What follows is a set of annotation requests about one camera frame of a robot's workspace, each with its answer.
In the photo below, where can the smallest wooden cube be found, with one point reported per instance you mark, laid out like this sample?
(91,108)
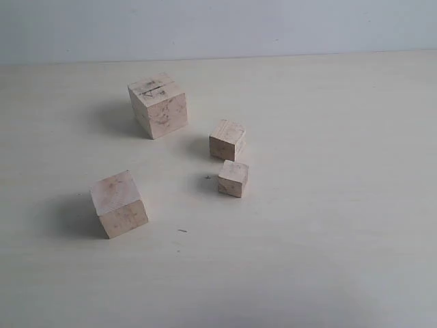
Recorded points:
(232,178)

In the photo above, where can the third largest wooden cube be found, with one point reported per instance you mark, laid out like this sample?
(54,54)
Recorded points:
(227,140)

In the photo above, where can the largest marked wooden cube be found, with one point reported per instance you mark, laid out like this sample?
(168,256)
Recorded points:
(159,105)

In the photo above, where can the second largest wooden cube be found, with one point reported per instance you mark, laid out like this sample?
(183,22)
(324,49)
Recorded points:
(118,203)

